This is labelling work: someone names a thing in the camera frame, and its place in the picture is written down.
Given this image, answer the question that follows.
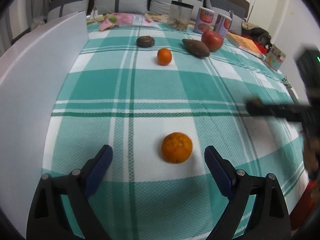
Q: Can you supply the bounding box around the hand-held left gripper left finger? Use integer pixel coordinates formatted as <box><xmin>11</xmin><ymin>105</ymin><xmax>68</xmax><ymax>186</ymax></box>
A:
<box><xmin>26</xmin><ymin>144</ymin><xmax>113</xmax><ymax>240</ymax></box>

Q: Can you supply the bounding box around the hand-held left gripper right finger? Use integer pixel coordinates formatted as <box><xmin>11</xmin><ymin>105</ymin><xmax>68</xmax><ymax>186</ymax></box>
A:
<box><xmin>204</xmin><ymin>145</ymin><xmax>292</xmax><ymax>240</ymax></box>

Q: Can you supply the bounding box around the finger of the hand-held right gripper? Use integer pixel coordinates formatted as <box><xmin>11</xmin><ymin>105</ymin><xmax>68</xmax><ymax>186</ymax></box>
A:
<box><xmin>246</xmin><ymin>97</ymin><xmax>313</xmax><ymax>125</ymax></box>

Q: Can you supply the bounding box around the small orange tangerine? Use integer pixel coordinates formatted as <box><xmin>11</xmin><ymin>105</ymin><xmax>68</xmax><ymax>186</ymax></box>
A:
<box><xmin>157</xmin><ymin>48</ymin><xmax>173</xmax><ymax>66</ymax></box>
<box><xmin>161</xmin><ymin>132</ymin><xmax>193</xmax><ymax>163</ymax></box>

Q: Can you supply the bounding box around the person's right hand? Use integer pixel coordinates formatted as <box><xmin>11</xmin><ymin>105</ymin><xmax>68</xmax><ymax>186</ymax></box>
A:
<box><xmin>303</xmin><ymin>131</ymin><xmax>320</xmax><ymax>179</ymax></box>

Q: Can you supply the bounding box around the glass jar with printed label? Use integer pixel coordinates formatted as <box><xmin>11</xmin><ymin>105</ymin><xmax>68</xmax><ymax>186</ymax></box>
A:
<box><xmin>264</xmin><ymin>44</ymin><xmax>286</xmax><ymax>72</ymax></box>

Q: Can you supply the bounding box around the dark brown bag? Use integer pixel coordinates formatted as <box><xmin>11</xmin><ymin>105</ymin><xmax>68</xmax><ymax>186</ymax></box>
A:
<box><xmin>241</xmin><ymin>21</ymin><xmax>273</xmax><ymax>50</ymax></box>

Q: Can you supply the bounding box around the orange book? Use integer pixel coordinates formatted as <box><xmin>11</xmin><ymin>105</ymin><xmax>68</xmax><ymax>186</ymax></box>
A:
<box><xmin>226</xmin><ymin>33</ymin><xmax>265</xmax><ymax>59</ymax></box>

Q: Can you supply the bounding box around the white door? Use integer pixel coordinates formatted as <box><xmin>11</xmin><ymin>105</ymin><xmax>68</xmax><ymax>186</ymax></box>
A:
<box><xmin>250</xmin><ymin>0</ymin><xmax>290</xmax><ymax>45</ymax></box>

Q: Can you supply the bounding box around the red apple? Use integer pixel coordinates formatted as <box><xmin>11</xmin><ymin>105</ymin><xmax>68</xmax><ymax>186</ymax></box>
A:
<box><xmin>201</xmin><ymin>30</ymin><xmax>224</xmax><ymax>52</ymax></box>

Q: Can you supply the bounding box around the green white plaid tablecloth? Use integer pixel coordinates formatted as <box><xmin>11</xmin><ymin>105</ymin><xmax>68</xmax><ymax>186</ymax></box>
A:
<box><xmin>41</xmin><ymin>21</ymin><xmax>310</xmax><ymax>240</ymax></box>

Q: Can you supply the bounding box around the small sweet potato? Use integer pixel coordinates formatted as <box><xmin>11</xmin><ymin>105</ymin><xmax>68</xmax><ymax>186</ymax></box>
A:
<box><xmin>182</xmin><ymin>38</ymin><xmax>210</xmax><ymax>58</ymax></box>

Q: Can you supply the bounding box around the purple orange food can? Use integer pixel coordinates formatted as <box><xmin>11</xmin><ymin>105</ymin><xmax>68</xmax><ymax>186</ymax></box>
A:
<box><xmin>194</xmin><ymin>7</ymin><xmax>215</xmax><ymax>34</ymax></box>
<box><xmin>214</xmin><ymin>13</ymin><xmax>232</xmax><ymax>36</ymax></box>

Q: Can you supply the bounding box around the clear jar with black lid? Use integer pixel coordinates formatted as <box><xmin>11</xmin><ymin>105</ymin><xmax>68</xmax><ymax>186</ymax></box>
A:
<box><xmin>167</xmin><ymin>0</ymin><xmax>193</xmax><ymax>32</ymax></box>

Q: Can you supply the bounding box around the pink snack packet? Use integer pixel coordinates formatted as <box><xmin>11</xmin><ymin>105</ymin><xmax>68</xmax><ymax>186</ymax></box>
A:
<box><xmin>99</xmin><ymin>13</ymin><xmax>134</xmax><ymax>32</ymax></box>

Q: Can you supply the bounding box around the white snack packet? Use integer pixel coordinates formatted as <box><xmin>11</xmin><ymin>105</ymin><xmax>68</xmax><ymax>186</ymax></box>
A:
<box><xmin>131</xmin><ymin>14</ymin><xmax>160</xmax><ymax>28</ymax></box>

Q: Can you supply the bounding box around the clear bag of snacks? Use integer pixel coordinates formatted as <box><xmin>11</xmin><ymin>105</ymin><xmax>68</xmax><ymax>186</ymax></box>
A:
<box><xmin>30</xmin><ymin>16</ymin><xmax>48</xmax><ymax>30</ymax></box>

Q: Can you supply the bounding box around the grey curtain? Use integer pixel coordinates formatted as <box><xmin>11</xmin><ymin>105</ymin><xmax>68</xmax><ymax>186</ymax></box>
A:
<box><xmin>0</xmin><ymin>0</ymin><xmax>50</xmax><ymax>53</ymax></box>

